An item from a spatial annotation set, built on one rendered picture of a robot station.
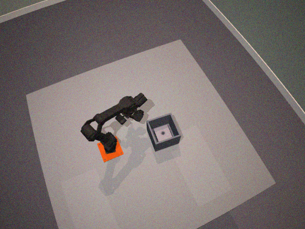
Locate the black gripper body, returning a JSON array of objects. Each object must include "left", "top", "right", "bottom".
[{"left": 115, "top": 113, "right": 132, "bottom": 124}]

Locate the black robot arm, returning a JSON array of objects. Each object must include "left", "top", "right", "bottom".
[{"left": 81, "top": 93, "right": 147, "bottom": 154}]

